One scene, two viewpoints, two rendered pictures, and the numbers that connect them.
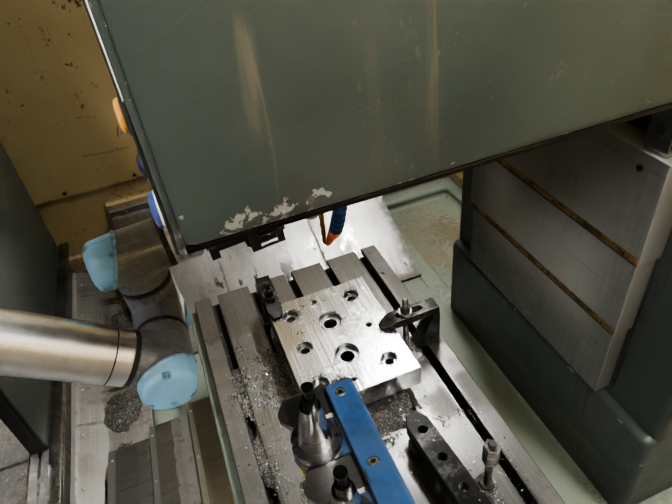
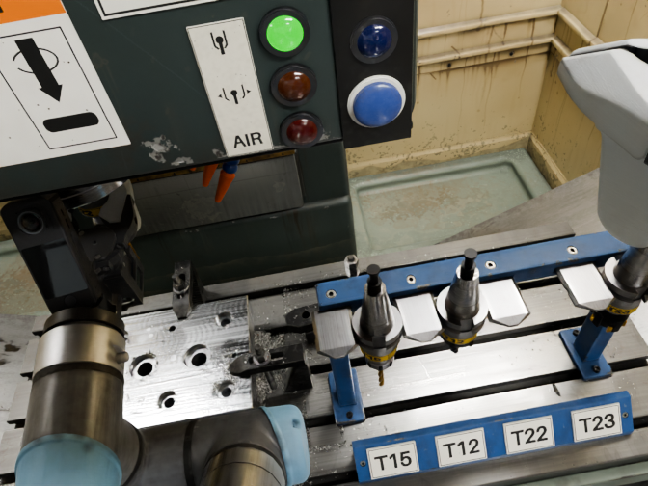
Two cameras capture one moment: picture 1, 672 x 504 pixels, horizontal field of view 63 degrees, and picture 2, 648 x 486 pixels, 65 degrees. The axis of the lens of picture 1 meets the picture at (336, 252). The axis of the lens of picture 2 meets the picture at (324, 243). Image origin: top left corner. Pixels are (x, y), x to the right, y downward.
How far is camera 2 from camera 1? 0.53 m
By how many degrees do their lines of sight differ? 53
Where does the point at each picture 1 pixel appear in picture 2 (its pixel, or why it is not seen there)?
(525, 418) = not seen: hidden behind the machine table
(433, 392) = (257, 310)
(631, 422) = (332, 201)
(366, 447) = (396, 282)
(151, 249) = (106, 390)
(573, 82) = not seen: outside the picture
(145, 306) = (152, 462)
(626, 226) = not seen: hidden behind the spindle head
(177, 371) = (293, 412)
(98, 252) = (72, 467)
